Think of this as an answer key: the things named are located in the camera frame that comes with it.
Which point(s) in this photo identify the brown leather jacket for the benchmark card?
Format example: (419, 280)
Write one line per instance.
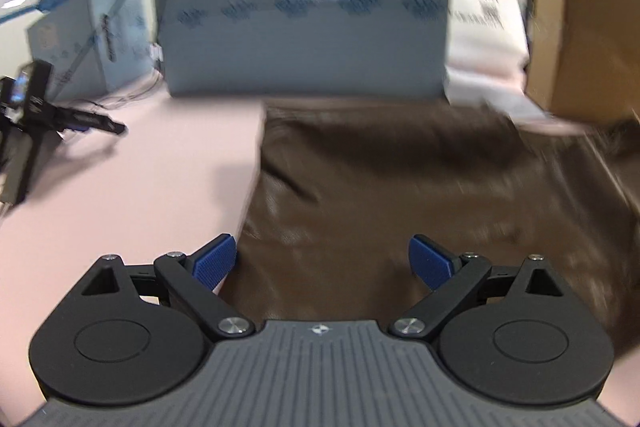
(400, 187)

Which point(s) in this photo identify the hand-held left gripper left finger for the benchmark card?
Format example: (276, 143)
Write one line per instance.
(215, 263)

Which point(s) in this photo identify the large blue-grey cardboard box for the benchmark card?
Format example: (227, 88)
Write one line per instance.
(300, 42)

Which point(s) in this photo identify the brown cardboard box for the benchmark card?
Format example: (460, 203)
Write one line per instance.
(585, 42)

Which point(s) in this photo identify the white printed plastic bag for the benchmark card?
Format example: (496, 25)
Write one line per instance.
(487, 17)

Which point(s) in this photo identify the black stand device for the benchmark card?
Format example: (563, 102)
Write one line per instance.
(35, 117)

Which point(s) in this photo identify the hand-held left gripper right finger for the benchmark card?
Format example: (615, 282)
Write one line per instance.
(432, 263)

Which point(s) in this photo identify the small light blue cardboard box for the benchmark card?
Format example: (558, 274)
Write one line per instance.
(85, 52)

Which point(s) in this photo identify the white printed paper sheet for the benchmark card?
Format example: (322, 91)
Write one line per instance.
(490, 94)

